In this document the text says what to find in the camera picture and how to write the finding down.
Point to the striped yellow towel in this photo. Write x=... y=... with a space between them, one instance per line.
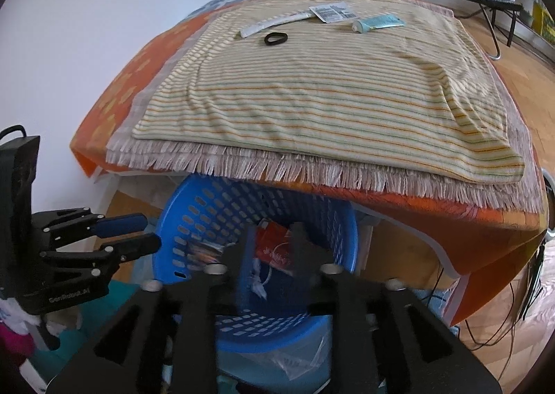
x=419 y=96

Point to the long white sachet packet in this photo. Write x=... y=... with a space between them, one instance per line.
x=273 y=22

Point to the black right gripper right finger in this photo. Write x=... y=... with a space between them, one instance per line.
x=315 y=274

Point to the clear plastic bag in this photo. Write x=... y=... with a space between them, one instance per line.
x=303 y=357

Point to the red snack wrapper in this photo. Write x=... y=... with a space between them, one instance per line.
x=273 y=246

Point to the small printed white packet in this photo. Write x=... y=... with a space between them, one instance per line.
x=333 y=13

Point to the orange floral bedspread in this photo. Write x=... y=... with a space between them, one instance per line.
x=482 y=249

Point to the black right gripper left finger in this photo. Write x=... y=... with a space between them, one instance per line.
x=239 y=260

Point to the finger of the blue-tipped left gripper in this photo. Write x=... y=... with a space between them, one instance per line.
x=117 y=225

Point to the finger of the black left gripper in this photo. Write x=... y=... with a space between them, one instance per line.
x=125 y=248

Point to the light teal tube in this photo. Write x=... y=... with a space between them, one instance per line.
x=384 y=21

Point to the yellow crate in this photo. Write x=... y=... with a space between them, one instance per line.
x=542 y=23

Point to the blue plastic laundry basket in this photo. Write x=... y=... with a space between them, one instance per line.
x=213 y=212

